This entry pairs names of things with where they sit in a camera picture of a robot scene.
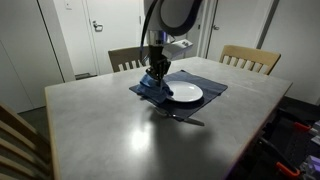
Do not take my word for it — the dark wooden chair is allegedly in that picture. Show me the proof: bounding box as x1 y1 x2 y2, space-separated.
108 46 149 72

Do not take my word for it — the white plate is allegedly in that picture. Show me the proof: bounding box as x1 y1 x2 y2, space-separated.
167 81 203 102

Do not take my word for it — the wooden chair near camera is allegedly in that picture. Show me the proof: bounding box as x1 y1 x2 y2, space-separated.
0 104 54 180

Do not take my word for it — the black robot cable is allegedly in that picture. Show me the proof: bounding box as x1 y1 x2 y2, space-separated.
139 0 160 68

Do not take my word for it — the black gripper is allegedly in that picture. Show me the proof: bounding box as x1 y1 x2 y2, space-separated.
146 46 171 87

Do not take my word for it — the dark blue placemat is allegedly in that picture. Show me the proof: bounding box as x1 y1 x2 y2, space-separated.
130 70 228 118

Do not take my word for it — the silver door handle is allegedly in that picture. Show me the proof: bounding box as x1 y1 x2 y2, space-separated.
213 25 220 31
92 21 103 32

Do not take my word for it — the white light switch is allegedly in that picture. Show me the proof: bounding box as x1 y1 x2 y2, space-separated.
65 0 72 10

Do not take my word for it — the orange black clamp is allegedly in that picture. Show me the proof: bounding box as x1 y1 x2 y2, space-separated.
258 137 301 179

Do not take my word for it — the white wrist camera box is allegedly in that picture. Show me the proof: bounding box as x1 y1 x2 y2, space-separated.
162 39 193 59

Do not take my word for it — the light wooden chair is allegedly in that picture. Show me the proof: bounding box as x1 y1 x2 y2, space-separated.
219 45 281 75

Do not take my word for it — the blue towel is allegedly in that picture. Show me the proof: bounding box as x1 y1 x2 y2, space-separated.
136 74 174 103

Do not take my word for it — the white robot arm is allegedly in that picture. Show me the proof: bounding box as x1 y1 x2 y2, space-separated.
140 0 203 85

